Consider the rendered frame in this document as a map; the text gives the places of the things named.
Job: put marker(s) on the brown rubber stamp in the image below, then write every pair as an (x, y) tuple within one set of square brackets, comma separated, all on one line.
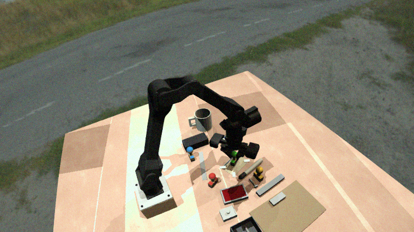
[(257, 174)]

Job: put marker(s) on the red-handled rubber stamp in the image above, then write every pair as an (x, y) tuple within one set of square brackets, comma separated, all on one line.
[(213, 180)]

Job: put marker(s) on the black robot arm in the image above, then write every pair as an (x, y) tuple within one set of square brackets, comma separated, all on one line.
[(162, 94)]

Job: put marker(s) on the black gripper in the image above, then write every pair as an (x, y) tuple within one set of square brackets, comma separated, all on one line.
[(250, 151)]

